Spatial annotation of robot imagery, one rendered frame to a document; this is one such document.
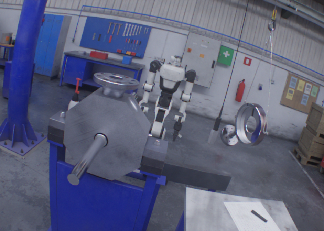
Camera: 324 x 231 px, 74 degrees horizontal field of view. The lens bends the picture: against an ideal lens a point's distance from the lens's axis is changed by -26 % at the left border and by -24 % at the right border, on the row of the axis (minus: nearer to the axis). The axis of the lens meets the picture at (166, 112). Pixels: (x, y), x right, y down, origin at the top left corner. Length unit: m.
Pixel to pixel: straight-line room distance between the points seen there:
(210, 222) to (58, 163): 0.99
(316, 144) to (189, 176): 4.46
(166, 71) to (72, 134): 1.78
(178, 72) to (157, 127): 0.66
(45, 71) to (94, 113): 5.74
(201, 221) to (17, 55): 2.70
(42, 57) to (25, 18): 4.07
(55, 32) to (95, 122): 5.63
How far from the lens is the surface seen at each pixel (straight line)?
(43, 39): 7.17
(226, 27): 6.72
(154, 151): 1.47
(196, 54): 6.27
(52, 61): 7.00
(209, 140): 2.40
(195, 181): 1.98
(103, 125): 1.46
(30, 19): 3.18
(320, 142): 6.06
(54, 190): 1.86
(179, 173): 1.95
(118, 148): 1.48
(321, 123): 5.93
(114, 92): 1.43
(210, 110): 6.82
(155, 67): 3.14
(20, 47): 3.22
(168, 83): 3.10
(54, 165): 1.74
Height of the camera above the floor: 1.70
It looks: 16 degrees down
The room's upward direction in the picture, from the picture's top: 15 degrees clockwise
